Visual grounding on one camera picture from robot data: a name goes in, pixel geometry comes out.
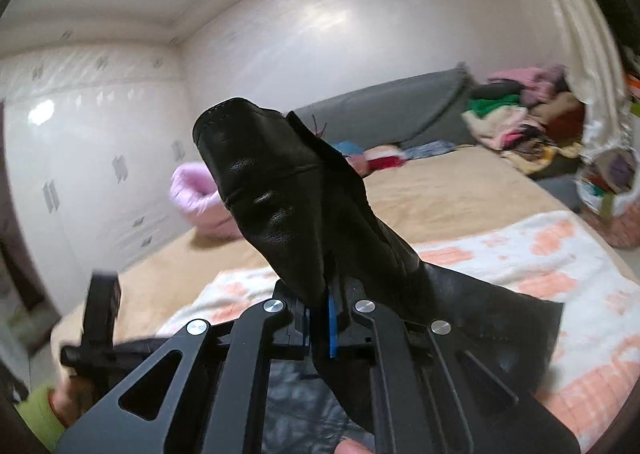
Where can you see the pile of folded clothes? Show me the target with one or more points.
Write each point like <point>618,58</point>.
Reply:
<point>531,118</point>

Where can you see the black leather jacket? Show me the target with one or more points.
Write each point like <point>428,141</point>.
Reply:
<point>288,191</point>

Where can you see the white peach patterned blanket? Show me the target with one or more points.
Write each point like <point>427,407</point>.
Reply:
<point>594,360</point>

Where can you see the red and teal pillows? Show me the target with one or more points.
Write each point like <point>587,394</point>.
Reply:
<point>366,162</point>

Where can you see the white wardrobe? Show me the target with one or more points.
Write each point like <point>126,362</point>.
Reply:
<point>93,135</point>

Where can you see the person's right thumb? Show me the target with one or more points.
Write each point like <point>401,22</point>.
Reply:
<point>349,446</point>

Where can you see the cream satin curtain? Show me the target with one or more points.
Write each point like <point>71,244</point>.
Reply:
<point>595,75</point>

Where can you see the green sleeve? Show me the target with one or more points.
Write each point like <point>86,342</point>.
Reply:
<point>40,418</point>

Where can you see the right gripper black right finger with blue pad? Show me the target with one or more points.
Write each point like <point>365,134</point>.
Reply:
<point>428,388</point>

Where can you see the grey upholstered headboard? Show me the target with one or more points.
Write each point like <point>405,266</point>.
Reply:
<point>408,112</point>

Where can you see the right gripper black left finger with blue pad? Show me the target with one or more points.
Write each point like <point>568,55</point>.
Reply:
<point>203,391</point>

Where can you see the blue patterned cloth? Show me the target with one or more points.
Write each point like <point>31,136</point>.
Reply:
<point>429,149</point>

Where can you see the person's left hand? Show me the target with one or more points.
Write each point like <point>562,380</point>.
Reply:
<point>71,398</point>

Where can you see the pink puffy quilt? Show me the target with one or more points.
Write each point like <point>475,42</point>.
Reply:
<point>194,193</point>

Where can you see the beige bed sheet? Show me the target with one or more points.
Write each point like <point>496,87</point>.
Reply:
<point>461,193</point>

